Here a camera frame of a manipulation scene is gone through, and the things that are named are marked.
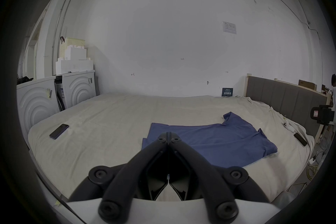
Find bed with beige sheet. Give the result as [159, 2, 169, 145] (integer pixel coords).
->
[27, 92, 315, 202]

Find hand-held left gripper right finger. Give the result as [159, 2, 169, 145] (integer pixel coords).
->
[168, 132, 270, 224]

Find brown carton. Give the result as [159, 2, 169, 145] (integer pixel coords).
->
[298, 79, 317, 90]

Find paper notice on wall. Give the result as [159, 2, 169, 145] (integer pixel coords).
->
[222, 21, 237, 34]

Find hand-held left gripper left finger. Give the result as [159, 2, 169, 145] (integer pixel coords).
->
[69, 132, 169, 223]

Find grey padded headboard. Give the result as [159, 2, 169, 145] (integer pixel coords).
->
[245, 75, 328, 138]

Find black camera on tripod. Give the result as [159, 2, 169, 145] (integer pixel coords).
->
[310, 104, 335, 139]

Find pale yellow plastic basket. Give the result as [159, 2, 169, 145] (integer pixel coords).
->
[58, 37, 86, 58]

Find dark smartphone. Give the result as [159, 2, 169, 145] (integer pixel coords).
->
[49, 124, 70, 139]

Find blue shirt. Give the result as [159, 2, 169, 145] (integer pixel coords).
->
[141, 112, 278, 168]

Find black smartphone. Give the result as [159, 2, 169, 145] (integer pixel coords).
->
[293, 132, 308, 147]

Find white foam packing blocks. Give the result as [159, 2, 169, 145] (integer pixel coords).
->
[55, 45, 94, 74]

